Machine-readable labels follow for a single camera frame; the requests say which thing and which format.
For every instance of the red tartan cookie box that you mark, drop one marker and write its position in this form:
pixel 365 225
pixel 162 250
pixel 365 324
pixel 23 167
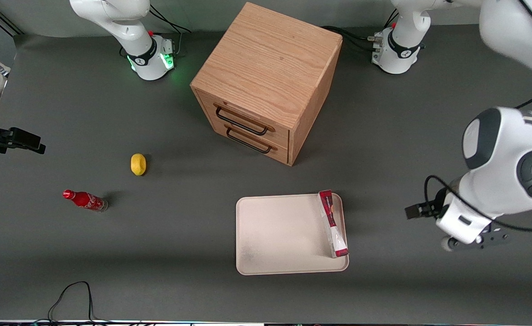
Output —
pixel 334 226

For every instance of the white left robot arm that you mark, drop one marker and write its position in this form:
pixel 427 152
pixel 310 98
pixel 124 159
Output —
pixel 505 158

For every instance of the cream plastic tray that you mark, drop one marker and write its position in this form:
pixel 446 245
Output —
pixel 279 235

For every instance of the red cola bottle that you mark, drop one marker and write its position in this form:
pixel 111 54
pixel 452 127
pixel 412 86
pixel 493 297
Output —
pixel 85 199

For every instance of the yellow lemon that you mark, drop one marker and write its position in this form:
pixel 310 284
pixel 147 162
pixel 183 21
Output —
pixel 138 164

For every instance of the wooden drawer cabinet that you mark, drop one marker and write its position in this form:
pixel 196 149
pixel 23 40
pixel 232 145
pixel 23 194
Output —
pixel 270 59

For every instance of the black frame rail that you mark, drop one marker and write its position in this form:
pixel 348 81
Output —
pixel 3 22

